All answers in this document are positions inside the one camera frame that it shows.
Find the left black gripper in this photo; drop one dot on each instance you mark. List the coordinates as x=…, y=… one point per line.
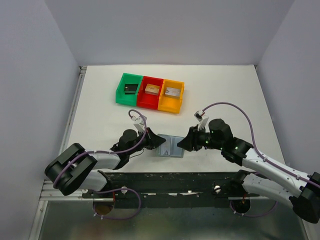
x=153, y=140

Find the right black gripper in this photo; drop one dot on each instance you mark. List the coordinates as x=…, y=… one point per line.
x=192, y=140

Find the green leather card holder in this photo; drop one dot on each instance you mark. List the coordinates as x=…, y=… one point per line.
x=169, y=148

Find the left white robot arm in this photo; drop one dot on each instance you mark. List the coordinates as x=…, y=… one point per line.
x=72, y=169

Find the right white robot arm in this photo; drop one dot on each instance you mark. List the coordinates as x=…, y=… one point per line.
x=296, y=189

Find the silver card stack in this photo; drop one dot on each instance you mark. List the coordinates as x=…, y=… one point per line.
x=172, y=92

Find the copper card stack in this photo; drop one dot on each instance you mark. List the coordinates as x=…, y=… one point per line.
x=152, y=89

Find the black card stack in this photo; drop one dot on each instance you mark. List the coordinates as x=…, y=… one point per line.
x=130, y=89

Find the red plastic bin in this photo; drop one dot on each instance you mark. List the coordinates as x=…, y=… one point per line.
x=146, y=100

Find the yellow plastic bin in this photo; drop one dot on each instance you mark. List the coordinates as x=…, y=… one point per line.
x=168, y=104

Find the green plastic bin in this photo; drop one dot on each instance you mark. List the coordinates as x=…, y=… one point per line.
x=128, y=100

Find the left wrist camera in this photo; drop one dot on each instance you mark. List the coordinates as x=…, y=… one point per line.
x=139, y=123

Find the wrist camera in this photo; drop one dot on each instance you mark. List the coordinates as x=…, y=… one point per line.
x=201, y=116
x=139, y=123

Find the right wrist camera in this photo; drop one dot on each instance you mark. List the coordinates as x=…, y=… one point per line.
x=201, y=116

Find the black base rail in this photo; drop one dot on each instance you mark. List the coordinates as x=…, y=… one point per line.
x=172, y=189

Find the aluminium frame rail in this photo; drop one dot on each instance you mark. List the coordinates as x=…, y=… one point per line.
x=42, y=204

